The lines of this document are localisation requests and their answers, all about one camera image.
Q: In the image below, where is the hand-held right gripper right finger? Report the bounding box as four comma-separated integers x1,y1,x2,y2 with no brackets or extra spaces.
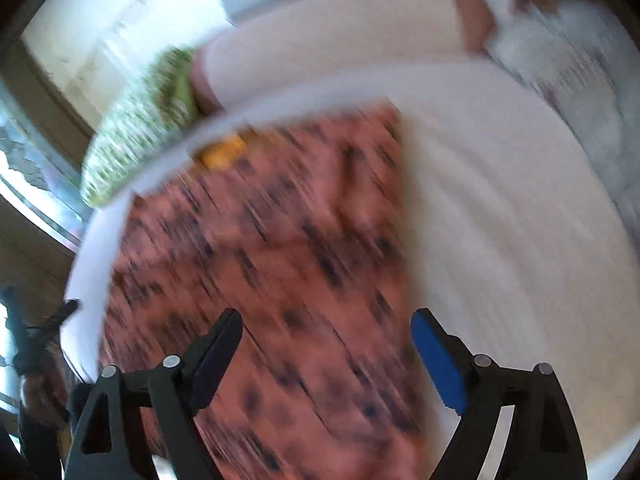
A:
410,308,588,480

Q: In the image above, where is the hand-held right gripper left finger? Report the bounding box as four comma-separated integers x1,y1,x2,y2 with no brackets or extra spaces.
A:
62,308,244,480

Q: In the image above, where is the orange floral cloth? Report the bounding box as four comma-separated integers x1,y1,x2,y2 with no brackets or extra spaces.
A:
97,102,431,480

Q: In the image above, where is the white quilted bed cover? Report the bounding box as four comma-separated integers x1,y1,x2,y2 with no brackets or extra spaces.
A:
65,62,640,480

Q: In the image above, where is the dark blurred object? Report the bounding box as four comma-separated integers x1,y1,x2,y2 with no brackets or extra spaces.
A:
0,285,83,480

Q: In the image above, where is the green patterned pillow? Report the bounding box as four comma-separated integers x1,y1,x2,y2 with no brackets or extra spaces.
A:
80,47,201,208

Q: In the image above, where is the striped cloth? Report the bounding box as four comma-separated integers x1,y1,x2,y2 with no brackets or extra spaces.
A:
500,0,640,196

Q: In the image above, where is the pink bolster pillow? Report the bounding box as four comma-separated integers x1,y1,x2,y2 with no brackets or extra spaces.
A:
192,0,496,113

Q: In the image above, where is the grey pillow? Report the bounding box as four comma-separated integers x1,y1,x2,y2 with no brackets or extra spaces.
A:
470,0,531,53

